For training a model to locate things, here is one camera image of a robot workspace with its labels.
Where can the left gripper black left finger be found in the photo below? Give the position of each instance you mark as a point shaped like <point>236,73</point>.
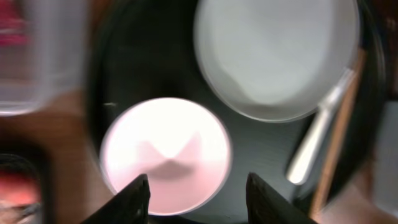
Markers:
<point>129,206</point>

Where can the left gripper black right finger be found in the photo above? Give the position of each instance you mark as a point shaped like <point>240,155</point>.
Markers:
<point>266,206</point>

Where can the pink white bowl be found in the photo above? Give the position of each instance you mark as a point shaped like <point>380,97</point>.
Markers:
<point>182,147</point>

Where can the red snack wrapper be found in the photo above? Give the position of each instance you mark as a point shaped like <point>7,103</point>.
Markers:
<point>13,23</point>

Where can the grey dishwasher rack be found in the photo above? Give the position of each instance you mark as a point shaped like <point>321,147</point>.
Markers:
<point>385,165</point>

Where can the white plastic fork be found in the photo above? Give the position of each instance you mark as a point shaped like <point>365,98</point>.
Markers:
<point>302,162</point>

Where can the wooden chopstick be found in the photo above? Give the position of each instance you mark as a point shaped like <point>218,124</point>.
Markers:
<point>337,138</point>

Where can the pale grey plate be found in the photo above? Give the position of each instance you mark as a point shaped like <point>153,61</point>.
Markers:
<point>276,60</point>

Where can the round black tray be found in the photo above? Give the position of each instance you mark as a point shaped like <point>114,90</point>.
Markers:
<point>144,50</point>

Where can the clear plastic bin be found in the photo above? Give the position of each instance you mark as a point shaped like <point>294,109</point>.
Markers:
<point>52,62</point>

